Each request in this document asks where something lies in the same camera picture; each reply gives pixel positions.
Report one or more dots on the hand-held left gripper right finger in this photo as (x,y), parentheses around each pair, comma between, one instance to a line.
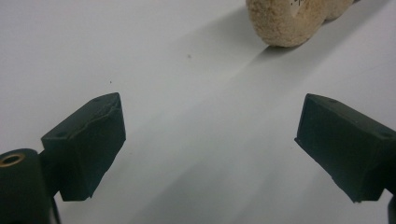
(348,149)

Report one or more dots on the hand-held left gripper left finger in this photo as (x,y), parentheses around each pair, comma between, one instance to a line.
(87,146)

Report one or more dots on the white table cover board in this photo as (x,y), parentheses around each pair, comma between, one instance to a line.
(186,124)

